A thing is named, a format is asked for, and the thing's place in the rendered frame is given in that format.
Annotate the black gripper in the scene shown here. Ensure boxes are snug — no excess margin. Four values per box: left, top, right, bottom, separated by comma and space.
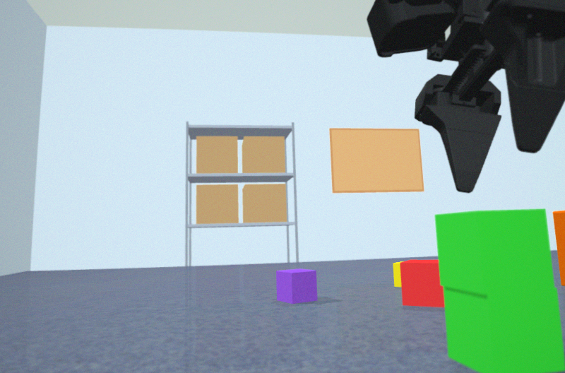
415, 0, 565, 194

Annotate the green block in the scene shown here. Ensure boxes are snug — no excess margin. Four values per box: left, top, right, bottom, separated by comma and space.
435, 209, 554, 295
444, 286, 565, 373

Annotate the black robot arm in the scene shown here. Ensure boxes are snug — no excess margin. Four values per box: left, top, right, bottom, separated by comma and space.
367, 0, 482, 62

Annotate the purple cube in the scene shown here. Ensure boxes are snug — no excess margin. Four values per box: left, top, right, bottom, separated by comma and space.
276, 269, 318, 304

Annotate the yellow cube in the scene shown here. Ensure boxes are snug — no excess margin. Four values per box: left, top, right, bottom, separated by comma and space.
393, 262, 402, 288

